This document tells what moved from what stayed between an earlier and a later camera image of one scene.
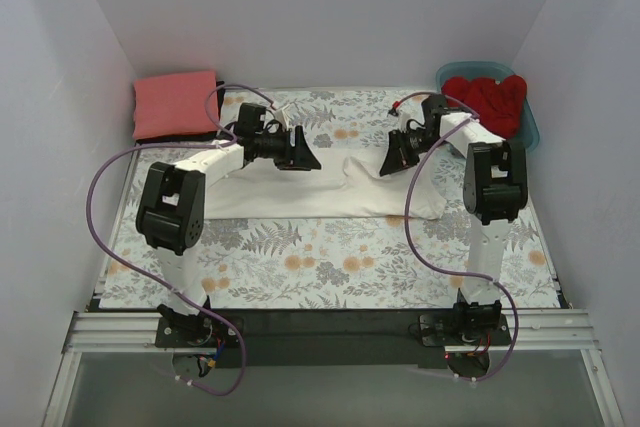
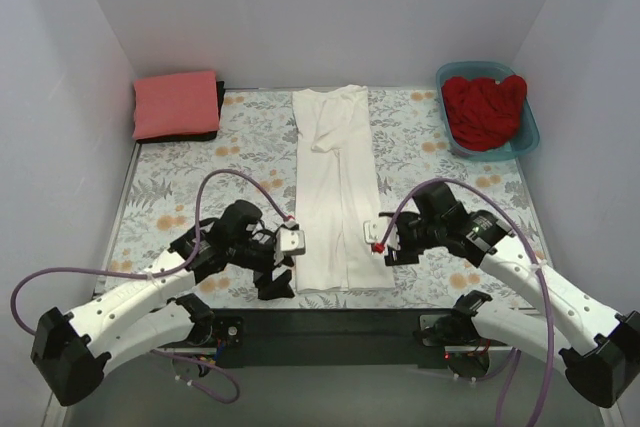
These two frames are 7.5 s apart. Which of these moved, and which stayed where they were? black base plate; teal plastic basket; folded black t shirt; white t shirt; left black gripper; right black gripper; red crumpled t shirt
Moved: right black gripper; white t shirt; left black gripper
Stayed: black base plate; teal plastic basket; folded black t shirt; red crumpled t shirt
